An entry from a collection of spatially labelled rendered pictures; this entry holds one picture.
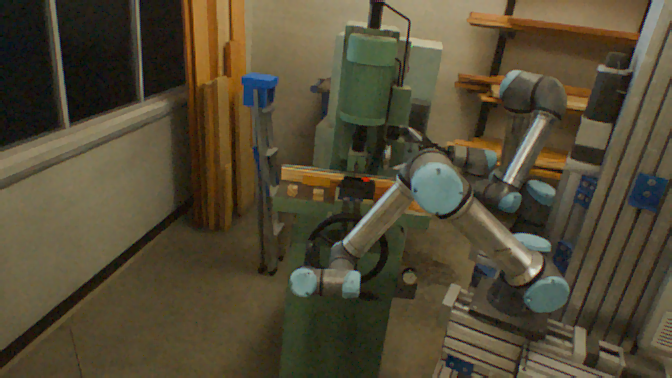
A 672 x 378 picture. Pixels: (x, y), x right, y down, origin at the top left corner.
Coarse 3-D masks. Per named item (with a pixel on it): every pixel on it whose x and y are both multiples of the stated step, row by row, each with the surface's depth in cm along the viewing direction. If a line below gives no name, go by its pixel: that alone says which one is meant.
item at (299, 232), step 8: (296, 216) 188; (296, 224) 183; (296, 232) 184; (304, 232) 184; (328, 232) 183; (336, 232) 183; (296, 240) 185; (304, 240) 185; (320, 240) 185; (336, 240) 185; (392, 240) 184; (400, 240) 184; (376, 248) 185; (392, 248) 185; (400, 248) 185
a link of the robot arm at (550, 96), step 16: (544, 80) 160; (544, 96) 159; (560, 96) 158; (544, 112) 158; (560, 112) 157; (528, 128) 161; (544, 128) 158; (528, 144) 159; (512, 160) 161; (528, 160) 159; (512, 176) 159; (496, 192) 161; (512, 192) 159; (512, 208) 158
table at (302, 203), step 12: (288, 180) 194; (276, 192) 182; (300, 192) 185; (312, 192) 186; (324, 192) 188; (276, 204) 180; (288, 204) 179; (300, 204) 179; (312, 204) 179; (324, 204) 179; (324, 216) 181; (408, 216) 179; (420, 216) 179; (336, 228) 172; (348, 228) 172; (420, 228) 181
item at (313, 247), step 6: (312, 240) 151; (318, 240) 151; (306, 246) 150; (312, 246) 149; (318, 246) 150; (306, 252) 148; (312, 252) 149; (318, 252) 149; (306, 258) 147; (312, 258) 147; (318, 258) 148; (306, 264) 146; (312, 264) 146; (318, 264) 146
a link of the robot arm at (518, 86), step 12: (516, 72) 168; (528, 72) 166; (504, 84) 169; (516, 84) 166; (528, 84) 163; (504, 96) 171; (516, 96) 167; (528, 96) 163; (504, 108) 173; (516, 108) 169; (528, 108) 168; (516, 120) 173; (528, 120) 173; (504, 132) 179; (516, 132) 175; (504, 144) 181; (516, 144) 177; (504, 156) 182; (504, 168) 184; (492, 180) 191
